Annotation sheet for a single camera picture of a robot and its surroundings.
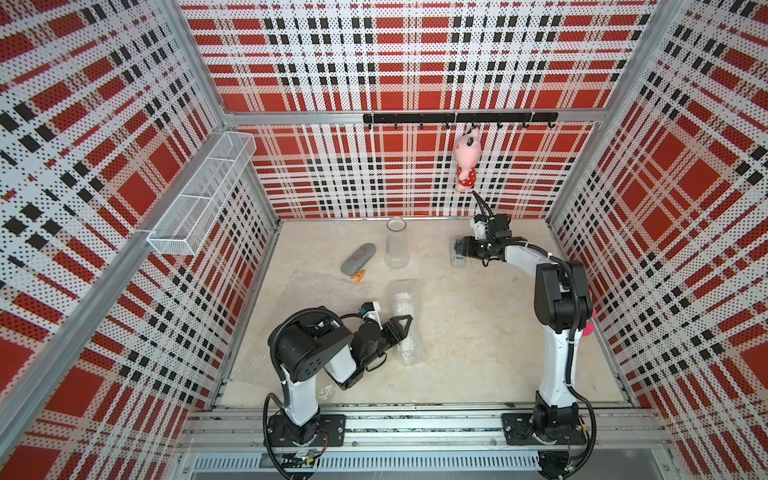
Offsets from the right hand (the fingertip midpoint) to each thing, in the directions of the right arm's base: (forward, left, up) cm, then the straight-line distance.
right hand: (464, 245), depth 104 cm
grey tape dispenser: (-4, +2, -4) cm, 6 cm away
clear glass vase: (+1, +24, -3) cm, 24 cm away
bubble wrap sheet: (-22, +21, -1) cm, 30 cm away
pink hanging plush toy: (+15, +2, +29) cm, 32 cm away
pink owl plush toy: (-31, -32, -1) cm, 45 cm away
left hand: (-27, +19, -4) cm, 33 cm away
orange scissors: (-8, +37, -6) cm, 39 cm away
